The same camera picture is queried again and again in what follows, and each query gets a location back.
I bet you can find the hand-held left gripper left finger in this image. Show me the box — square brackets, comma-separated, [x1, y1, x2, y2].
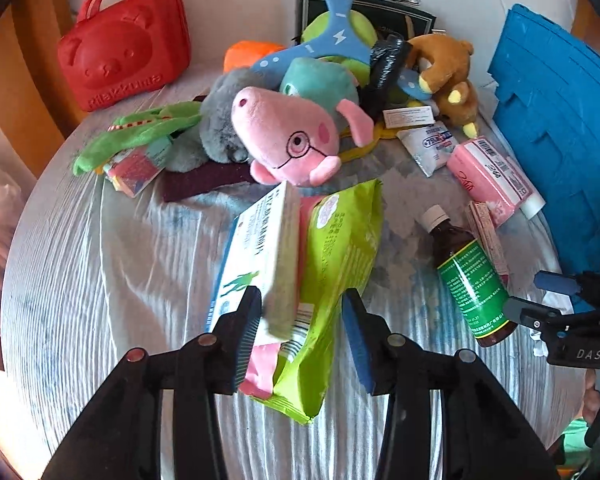
[40, 286, 263, 480]

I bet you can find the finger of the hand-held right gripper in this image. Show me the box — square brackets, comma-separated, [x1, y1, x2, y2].
[533, 270, 586, 297]
[502, 296, 563, 331]

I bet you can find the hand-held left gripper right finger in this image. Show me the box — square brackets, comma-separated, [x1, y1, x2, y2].
[341, 288, 566, 480]

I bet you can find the white medicine box green figure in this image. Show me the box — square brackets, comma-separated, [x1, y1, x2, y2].
[207, 180, 302, 347]

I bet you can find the green wipes pack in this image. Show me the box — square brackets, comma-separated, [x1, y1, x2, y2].
[250, 178, 384, 426]

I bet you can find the blue plastic crate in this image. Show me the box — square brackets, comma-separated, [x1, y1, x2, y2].
[490, 4, 600, 281]

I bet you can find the person's right hand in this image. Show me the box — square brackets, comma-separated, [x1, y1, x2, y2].
[582, 371, 600, 422]

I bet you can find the pink flat packet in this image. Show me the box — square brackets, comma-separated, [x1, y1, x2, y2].
[239, 345, 281, 401]

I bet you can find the brown bottle green label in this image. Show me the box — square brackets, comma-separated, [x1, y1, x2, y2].
[420, 205, 520, 350]

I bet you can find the white tube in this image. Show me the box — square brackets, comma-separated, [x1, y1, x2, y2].
[520, 195, 547, 220]

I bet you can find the narrow pink box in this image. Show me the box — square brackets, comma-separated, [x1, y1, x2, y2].
[467, 201, 511, 286]

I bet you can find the dark maroon cloth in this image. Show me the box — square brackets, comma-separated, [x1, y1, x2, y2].
[160, 162, 261, 203]

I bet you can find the white sachet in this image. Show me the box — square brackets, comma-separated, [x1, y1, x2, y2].
[397, 121, 456, 177]

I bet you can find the colourful small packet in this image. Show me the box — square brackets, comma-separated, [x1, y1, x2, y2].
[102, 137, 173, 196]

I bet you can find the pig plush with glasses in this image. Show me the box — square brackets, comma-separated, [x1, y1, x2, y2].
[230, 57, 376, 188]

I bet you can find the grey plush toy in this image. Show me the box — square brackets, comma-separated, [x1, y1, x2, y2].
[167, 67, 261, 171]

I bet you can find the white label card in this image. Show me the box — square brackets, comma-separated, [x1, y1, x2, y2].
[382, 106, 435, 128]

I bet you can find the green frog plush cloth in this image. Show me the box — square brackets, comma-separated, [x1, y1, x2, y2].
[72, 101, 203, 177]

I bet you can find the brown bear plush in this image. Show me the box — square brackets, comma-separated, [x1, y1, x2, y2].
[405, 34, 481, 137]

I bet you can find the blue yellow plush toy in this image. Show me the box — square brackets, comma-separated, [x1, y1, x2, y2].
[397, 67, 434, 106]

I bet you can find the black plastic bag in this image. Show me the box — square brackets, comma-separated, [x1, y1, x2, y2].
[362, 35, 413, 121]

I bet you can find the orange plush toy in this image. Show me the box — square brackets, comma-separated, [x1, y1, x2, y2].
[223, 40, 286, 72]

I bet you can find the black box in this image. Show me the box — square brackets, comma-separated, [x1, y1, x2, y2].
[295, 0, 437, 43]

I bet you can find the blue toy plane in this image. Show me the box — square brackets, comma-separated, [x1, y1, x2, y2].
[250, 0, 373, 81]

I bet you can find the red bear suitcase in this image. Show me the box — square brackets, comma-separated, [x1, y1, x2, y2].
[56, 0, 192, 112]

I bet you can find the green plush ball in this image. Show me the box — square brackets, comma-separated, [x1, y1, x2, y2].
[300, 10, 379, 83]

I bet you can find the yellow ring cord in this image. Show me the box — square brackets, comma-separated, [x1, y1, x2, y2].
[337, 122, 396, 163]

